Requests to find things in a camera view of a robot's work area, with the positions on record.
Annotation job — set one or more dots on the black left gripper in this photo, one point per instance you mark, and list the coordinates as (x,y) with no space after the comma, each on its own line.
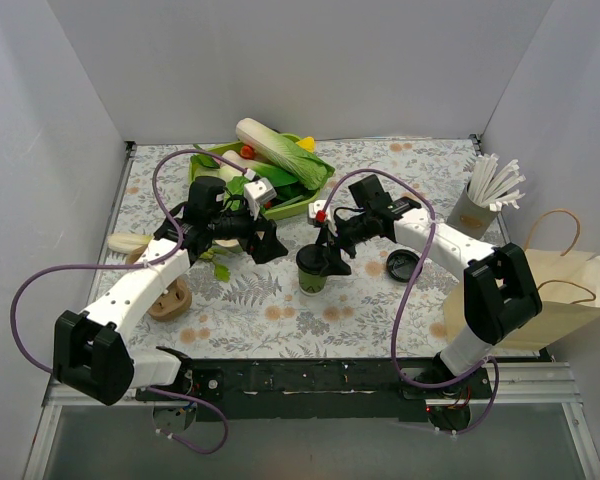
(256,236)

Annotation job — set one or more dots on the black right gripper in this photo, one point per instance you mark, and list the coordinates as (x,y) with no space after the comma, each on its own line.
(333,242)

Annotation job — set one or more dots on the black plastic cup lid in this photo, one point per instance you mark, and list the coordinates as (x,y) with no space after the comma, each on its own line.
(310,259)

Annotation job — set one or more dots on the green paper coffee cup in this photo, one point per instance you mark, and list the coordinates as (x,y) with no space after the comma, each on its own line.
(311,282)

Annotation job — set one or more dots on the brown cardboard cup carrier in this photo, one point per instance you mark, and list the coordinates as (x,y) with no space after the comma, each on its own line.
(173,303)

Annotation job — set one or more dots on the brown paper bag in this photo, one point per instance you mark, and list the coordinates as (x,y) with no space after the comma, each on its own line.
(569,287)

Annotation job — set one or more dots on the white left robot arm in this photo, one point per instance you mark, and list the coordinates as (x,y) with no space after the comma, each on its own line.
(91,348)

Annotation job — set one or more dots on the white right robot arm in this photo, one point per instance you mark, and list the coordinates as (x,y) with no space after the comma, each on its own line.
(499,291)

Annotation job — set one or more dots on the floral table mat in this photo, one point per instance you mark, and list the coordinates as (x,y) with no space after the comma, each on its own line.
(261,312)

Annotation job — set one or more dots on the white bok choy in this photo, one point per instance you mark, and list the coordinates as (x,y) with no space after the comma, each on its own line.
(235,169)

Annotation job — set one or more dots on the napa cabbage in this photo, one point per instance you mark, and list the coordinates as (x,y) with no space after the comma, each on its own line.
(312,172)

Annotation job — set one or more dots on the red orange pepper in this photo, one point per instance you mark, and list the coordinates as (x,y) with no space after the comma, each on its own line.
(247,152)

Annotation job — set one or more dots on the green vegetable tray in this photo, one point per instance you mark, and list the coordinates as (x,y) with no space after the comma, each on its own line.
(292,197)

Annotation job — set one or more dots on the yellow pepper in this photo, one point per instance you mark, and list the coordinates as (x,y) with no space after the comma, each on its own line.
(307,143)

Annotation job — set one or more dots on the green celery stalks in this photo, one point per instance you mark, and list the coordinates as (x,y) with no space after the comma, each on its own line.
(127,243)

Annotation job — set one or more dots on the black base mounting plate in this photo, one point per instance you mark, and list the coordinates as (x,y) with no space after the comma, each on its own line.
(254,389)

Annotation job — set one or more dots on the white wrapped straws bundle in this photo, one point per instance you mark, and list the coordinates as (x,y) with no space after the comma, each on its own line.
(493,186)

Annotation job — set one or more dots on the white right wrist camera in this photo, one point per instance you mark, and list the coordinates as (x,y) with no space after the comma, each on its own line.
(319,215)

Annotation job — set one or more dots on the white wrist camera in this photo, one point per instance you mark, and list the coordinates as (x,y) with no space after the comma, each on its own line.
(319,215)
(257,192)

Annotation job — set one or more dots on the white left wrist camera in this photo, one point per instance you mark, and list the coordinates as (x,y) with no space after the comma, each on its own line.
(257,192)

